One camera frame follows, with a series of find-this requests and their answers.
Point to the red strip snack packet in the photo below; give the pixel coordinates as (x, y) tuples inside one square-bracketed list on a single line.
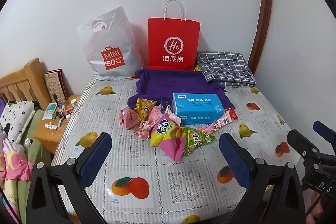
[(218, 124)]

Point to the teal white box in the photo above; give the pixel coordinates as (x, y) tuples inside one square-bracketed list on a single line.
[(50, 111)]

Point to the purple towel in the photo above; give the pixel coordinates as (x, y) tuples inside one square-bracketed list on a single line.
[(170, 82)]

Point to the red paper bag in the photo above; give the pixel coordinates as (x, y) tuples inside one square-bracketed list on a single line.
[(173, 43)]

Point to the blue tissue pack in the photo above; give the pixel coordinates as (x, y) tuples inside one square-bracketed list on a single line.
[(197, 108)]

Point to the person's right hand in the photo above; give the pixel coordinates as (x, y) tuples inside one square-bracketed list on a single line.
[(314, 205)]

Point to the white ointment tube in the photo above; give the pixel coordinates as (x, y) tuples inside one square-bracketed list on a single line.
[(51, 126)]

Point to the white plastic shopping bag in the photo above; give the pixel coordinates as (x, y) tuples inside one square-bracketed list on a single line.
[(113, 37)]

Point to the yellow triangular snack packet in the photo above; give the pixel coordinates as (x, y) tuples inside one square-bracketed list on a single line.
[(144, 108)]

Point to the pink star print cloth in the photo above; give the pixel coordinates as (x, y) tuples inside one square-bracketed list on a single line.
[(15, 163)]

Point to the fruit print tablecloth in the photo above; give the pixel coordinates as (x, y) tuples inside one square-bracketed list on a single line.
[(183, 187)]

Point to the small white bottle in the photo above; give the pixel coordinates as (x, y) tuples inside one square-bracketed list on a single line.
[(73, 102)]

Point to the large yellow pink snack packet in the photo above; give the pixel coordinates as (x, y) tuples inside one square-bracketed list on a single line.
[(164, 134)]

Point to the wooden nightstand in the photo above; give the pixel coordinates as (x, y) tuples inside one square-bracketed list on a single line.
[(48, 137)]

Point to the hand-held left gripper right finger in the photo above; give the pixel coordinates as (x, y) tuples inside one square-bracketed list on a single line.
[(233, 161)]

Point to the black spotted white pillow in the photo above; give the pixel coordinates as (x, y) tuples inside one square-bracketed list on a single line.
[(17, 119)]

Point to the small red snack packet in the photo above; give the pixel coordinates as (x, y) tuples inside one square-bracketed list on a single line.
[(232, 113)]

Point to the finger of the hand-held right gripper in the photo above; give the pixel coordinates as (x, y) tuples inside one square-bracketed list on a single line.
[(302, 142), (324, 129)]

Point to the pink lip balm tube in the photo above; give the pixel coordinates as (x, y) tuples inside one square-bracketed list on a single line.
[(67, 110)]

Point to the green triangular snack packet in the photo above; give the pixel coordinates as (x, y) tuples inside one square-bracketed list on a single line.
[(197, 141)]

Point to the brown wooden door frame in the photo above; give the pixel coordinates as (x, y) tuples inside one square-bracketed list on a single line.
[(265, 3)]

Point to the grey plaid folded cloth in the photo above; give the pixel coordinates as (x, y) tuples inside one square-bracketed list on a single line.
[(223, 66)]

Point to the patterned hardcover book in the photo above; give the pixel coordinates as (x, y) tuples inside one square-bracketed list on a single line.
[(55, 86)]

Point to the small blue snack packet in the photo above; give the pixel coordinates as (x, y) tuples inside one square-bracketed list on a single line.
[(165, 106)]

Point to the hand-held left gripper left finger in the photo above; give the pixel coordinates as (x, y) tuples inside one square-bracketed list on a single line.
[(95, 161)]

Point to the green bedsheet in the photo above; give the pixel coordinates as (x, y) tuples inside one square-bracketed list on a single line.
[(31, 134)]

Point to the wooden headboard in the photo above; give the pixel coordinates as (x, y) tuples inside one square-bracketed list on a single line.
[(18, 82)]

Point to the thin wooden stick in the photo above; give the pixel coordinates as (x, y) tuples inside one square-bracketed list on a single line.
[(53, 126)]

